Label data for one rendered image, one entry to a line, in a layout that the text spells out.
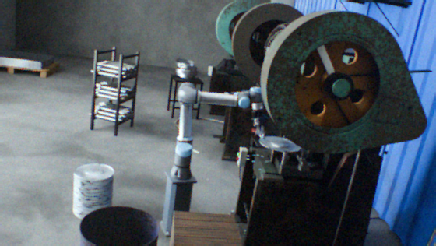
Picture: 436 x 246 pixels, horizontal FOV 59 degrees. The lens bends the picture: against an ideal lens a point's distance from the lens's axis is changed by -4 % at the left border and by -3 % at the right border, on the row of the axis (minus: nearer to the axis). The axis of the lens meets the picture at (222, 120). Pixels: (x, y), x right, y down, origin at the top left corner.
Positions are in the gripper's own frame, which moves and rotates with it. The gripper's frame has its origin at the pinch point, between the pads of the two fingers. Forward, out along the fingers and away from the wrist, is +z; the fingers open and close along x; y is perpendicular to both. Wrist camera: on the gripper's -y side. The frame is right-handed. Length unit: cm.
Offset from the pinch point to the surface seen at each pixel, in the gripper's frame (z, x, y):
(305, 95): -29, 52, 30
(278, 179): 24.7, 23.3, 22.2
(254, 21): -96, -54, -90
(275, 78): -41, 45, 50
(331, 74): -39, 68, 28
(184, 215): 40, -22, 66
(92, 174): 14, -99, 79
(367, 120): -11, 80, 10
